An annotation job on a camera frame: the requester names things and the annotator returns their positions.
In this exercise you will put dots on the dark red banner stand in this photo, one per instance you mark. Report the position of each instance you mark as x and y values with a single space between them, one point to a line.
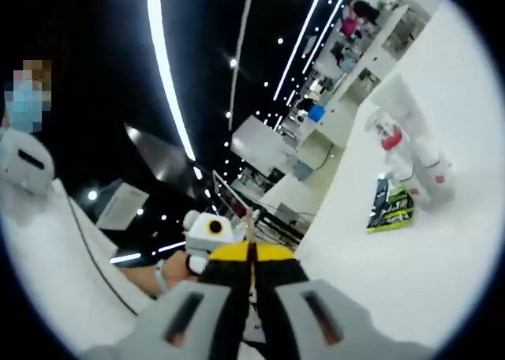
229 196

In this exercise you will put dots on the white skincare tube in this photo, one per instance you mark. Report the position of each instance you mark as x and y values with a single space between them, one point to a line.
410 115

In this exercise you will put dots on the white chest-worn device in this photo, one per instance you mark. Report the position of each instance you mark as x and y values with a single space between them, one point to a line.
23 170

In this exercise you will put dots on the ceiling air conditioner unit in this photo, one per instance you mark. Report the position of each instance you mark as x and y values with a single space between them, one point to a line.
122 208

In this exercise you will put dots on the small white skincare bottle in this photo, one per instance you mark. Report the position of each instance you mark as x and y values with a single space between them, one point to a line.
438 180
414 185

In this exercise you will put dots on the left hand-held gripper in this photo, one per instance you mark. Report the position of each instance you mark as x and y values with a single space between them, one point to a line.
205 237

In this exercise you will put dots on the person's left hand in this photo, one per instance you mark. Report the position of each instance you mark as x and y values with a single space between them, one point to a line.
177 271

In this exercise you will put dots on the long ceiling light strip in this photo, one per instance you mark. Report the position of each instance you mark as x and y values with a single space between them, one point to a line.
165 68

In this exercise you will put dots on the green black foil packet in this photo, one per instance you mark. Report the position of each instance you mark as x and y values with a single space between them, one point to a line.
388 214

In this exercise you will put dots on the white office desk row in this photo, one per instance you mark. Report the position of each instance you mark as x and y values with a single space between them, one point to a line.
347 95

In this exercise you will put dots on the pale wristband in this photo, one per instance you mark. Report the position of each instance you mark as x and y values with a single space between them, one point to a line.
161 283

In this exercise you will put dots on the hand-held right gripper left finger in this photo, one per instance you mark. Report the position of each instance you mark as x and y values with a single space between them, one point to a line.
177 320

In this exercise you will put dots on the blue box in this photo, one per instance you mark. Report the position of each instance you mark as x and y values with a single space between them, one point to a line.
317 114

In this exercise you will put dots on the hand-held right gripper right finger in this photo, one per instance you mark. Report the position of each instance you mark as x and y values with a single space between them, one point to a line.
315 320

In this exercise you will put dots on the white skincare bottle red collar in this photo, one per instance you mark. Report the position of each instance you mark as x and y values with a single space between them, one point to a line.
391 142

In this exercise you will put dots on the pink display board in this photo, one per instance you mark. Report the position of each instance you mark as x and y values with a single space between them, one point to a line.
349 25

